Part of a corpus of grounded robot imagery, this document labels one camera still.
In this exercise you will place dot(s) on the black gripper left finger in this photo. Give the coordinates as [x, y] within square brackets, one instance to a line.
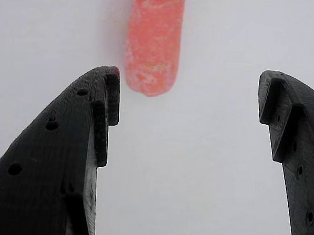
[52, 156]

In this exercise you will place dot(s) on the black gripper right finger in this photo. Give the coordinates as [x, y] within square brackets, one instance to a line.
[308, 146]

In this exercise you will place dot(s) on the small orange snack piece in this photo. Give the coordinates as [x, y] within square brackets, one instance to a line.
[153, 43]

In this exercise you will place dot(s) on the large white paper sheet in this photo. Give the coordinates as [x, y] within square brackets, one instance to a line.
[196, 164]

